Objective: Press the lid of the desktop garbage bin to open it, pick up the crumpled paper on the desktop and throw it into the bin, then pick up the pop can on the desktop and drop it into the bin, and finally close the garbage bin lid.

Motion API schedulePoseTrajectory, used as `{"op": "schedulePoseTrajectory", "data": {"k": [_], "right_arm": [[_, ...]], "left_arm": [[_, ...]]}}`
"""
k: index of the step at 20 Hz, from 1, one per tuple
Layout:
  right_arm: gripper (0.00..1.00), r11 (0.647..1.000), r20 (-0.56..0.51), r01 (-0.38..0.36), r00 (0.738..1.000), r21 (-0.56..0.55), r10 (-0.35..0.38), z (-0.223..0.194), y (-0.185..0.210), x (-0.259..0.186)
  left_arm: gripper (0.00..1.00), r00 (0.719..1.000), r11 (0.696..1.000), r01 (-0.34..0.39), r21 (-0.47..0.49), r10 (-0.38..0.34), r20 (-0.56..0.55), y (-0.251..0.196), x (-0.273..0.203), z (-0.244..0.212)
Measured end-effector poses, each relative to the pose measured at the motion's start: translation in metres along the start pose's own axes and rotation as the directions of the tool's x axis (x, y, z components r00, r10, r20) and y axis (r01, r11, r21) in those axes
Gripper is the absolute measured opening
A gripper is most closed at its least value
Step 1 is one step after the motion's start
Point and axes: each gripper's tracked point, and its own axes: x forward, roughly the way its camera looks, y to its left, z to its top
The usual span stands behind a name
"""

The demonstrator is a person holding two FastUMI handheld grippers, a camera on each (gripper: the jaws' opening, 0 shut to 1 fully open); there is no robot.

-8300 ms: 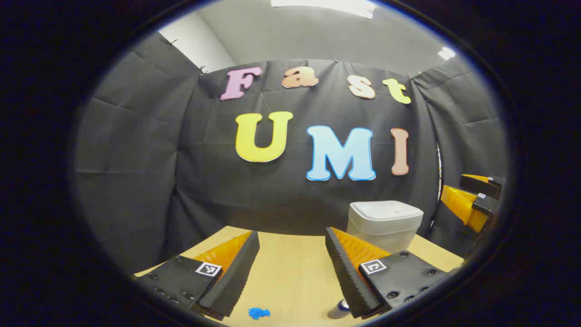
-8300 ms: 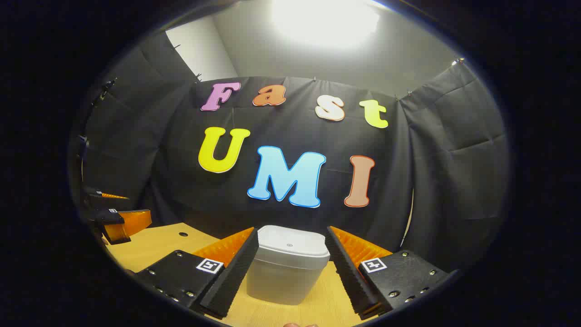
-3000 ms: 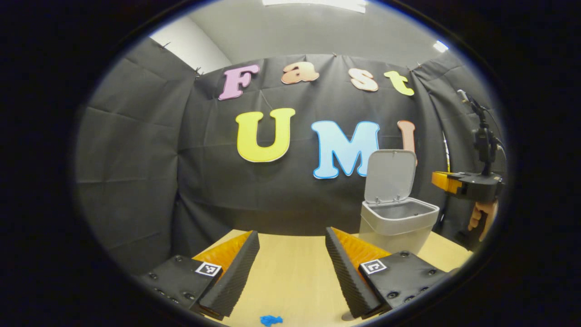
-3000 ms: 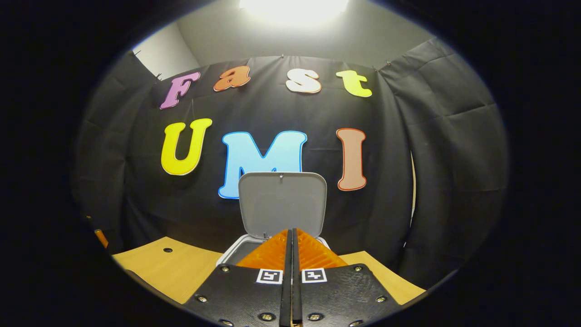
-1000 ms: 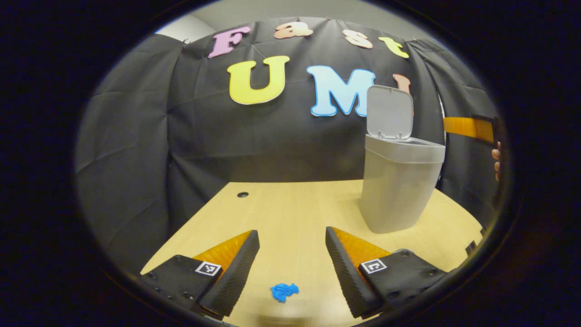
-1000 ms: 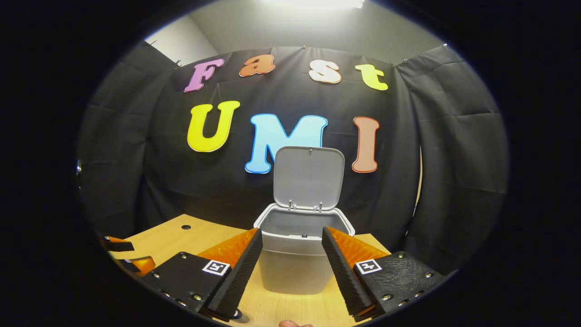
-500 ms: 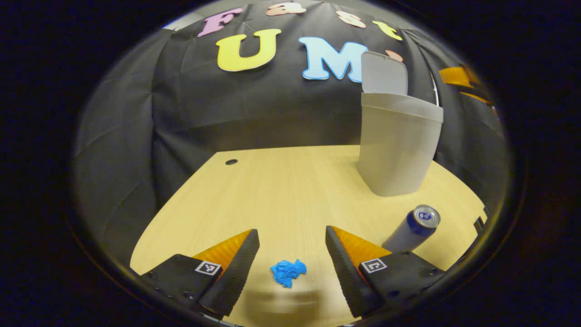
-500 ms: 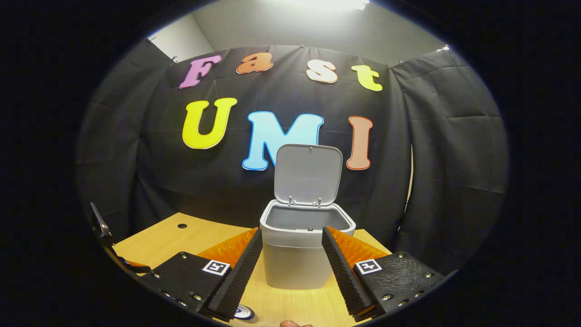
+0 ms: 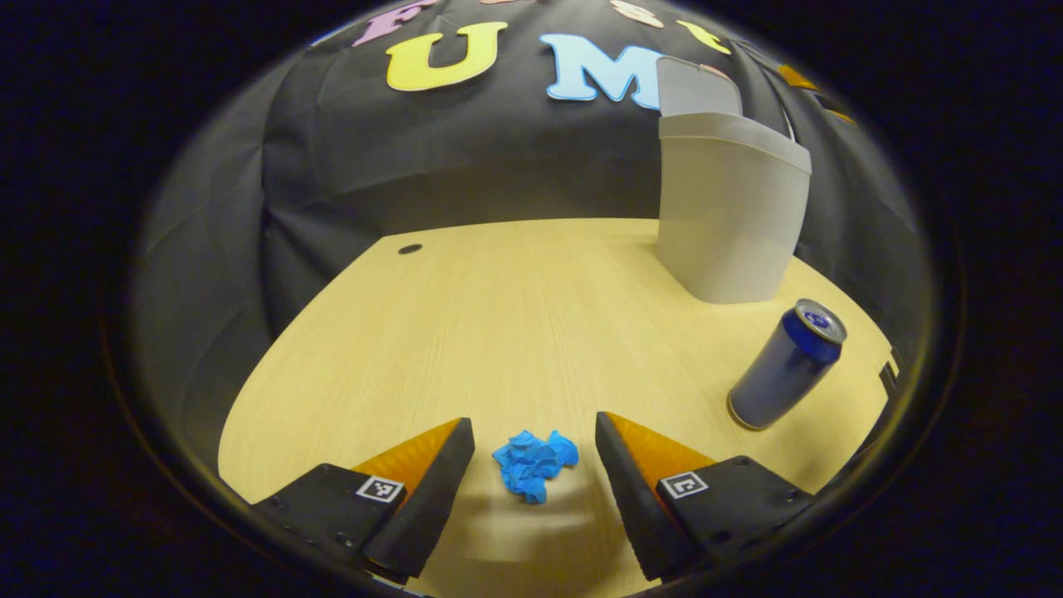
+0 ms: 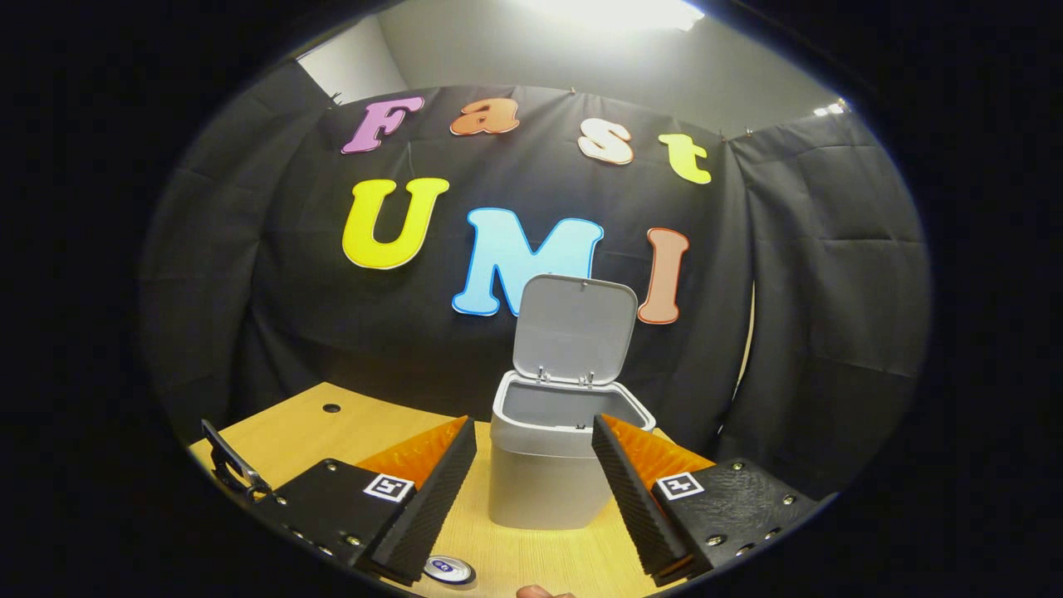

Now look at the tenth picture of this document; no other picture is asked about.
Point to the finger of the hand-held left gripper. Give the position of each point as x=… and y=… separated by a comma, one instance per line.
x=232, y=461

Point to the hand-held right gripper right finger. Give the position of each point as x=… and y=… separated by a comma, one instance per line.
x=635, y=498

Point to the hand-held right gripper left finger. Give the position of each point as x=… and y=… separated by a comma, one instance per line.
x=432, y=498

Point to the silver pop can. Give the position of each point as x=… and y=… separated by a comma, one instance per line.
x=448, y=570

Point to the white desktop garbage bin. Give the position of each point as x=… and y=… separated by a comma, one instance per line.
x=573, y=332

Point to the wooden desktop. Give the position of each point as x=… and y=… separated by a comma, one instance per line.
x=282, y=436

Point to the black backdrop cloth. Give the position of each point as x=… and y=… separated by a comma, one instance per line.
x=789, y=332

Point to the ceiling light panel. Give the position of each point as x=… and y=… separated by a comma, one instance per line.
x=832, y=108
x=619, y=12

